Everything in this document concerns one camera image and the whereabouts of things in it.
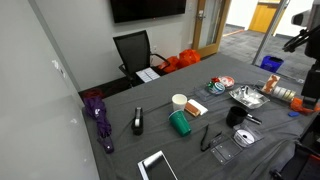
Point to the black wall television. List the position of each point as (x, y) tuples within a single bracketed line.
[(132, 10)]

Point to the blue recycling bin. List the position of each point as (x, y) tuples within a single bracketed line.
[(271, 63)]

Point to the orange plastic bag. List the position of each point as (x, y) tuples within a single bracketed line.
[(185, 58)]

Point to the crumpled foil tray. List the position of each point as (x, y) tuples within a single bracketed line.
[(248, 97)]

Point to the green plastic cup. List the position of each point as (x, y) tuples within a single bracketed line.
[(180, 123)]

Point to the brown and white sponge block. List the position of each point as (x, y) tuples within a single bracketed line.
[(195, 108)]

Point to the wooden door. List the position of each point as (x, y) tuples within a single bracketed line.
[(210, 21)]

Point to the orange crumpled cloth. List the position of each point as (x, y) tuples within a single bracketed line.
[(296, 105)]

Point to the black mesh office chair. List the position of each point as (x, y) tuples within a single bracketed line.
[(135, 53)]

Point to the small blue eraser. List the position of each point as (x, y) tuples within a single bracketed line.
[(293, 114)]

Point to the black mug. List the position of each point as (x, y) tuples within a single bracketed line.
[(236, 115)]

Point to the white paper sheet on chair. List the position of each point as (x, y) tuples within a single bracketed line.
[(147, 75)]

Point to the clear case with disc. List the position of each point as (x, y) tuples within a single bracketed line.
[(246, 135)]

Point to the tablet with white frame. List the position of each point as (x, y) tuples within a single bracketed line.
[(156, 167)]

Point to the white paper cup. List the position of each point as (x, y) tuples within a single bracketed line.
[(179, 101)]

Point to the black tripod equipment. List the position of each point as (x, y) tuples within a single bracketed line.
[(310, 35)]

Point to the purple folded umbrella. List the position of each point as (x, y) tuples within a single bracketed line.
[(96, 109)]

